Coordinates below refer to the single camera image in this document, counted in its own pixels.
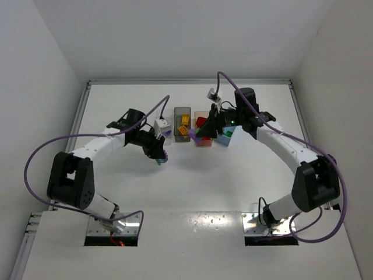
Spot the red lego brick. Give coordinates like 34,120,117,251
195,117,207,128

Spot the green lego plate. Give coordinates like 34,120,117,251
224,131,233,138

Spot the blue plastic container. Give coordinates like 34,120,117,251
214,126,238,147

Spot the purple curved lego piece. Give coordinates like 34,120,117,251
188,129,201,145

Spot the purple lego brick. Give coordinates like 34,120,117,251
161,129,172,138

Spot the yellow lego brick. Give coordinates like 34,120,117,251
178,125,189,137

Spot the yellow butterfly lego piece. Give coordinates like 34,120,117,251
181,114,189,126

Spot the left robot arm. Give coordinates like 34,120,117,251
47,108,167,219

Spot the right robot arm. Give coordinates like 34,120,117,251
196,87,340,227

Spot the tan plastic container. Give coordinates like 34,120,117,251
194,111,213,147

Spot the smoke grey plastic container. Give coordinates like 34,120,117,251
174,107,191,142

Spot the clear plastic container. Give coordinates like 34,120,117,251
156,109,173,145

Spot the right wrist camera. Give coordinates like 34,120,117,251
207,87,221,103

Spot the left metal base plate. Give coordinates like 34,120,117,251
86,214,142,237

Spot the metal base plate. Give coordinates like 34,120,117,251
242,212,295,237
86,214,142,237

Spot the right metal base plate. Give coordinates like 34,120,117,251
242,212,295,237

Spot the aluminium table frame rail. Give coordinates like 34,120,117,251
8,78,309,280

